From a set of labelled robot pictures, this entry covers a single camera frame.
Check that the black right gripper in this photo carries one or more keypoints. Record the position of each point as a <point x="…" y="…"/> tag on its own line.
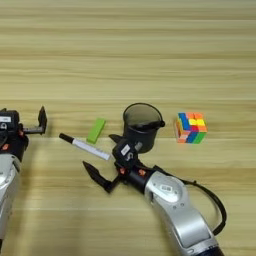
<point x="133" y="176"/>

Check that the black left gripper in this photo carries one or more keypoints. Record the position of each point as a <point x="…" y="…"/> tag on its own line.
<point x="15" y="145"/>

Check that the green rectangular block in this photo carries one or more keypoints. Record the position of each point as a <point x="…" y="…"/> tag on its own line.
<point x="96" y="130"/>

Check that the black mesh pen cup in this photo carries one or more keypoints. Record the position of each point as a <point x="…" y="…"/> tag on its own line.
<point x="150" y="136"/>

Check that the multicolour puzzle cube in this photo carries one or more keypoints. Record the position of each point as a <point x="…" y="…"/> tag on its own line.
<point x="190" y="128"/>

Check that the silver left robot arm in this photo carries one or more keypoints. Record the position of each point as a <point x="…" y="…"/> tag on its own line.
<point x="8" y="186"/>

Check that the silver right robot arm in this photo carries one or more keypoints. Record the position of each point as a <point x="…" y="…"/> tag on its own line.
<point x="180" y="213"/>

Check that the right gripper small black box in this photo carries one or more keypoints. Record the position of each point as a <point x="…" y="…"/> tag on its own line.
<point x="125" y="153"/>

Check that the gripper small black box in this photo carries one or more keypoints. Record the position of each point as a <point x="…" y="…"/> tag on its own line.
<point x="125" y="153"/>
<point x="10" y="125"/>

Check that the white marker with black cap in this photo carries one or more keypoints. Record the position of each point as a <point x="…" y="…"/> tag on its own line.
<point x="90" y="148"/>

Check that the left gripper small black box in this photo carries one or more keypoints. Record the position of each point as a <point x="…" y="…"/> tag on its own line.
<point x="10" y="125"/>

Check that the black pen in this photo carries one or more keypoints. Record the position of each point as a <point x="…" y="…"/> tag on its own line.
<point x="161" y="123"/>

